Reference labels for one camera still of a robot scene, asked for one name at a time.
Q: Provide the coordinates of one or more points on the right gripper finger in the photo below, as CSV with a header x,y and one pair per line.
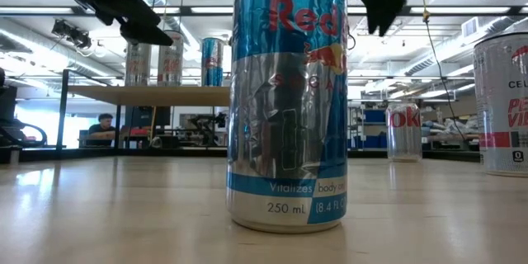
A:
x,y
372,12
392,6

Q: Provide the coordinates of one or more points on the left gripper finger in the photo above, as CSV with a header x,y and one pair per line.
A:
x,y
138,10
144,34

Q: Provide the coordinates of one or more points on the white Celsius can orange print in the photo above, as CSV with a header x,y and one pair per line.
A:
x,y
138,68

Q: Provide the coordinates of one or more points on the white Celsius can red print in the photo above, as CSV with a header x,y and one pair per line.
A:
x,y
501,111
170,66

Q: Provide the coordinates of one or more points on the silver Diet Coke can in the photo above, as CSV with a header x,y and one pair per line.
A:
x,y
403,136

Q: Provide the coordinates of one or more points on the black background robot arm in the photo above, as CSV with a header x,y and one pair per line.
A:
x,y
204,123

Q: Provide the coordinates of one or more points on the black ceiling spotlight cluster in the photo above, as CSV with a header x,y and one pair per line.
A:
x,y
72,33

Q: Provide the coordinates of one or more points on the long ceiling light bar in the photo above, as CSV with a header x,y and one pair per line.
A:
x,y
206,10

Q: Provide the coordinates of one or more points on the black box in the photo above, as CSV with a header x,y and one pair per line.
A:
x,y
142,116

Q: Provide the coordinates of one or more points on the metal rack blue bins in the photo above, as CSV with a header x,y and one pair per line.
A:
x,y
373,116

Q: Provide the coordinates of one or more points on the person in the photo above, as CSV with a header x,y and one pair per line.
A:
x,y
101,130

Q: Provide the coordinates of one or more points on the cluttered workbench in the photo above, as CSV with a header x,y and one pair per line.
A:
x,y
453,125

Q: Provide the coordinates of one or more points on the wooden shelf black metal frame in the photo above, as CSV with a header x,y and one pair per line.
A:
x,y
156,95

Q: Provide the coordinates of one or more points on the silver ventilation duct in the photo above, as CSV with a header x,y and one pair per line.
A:
x,y
41,51
445,53

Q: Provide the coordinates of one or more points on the black aluminium table frame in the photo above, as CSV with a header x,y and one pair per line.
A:
x,y
165,153

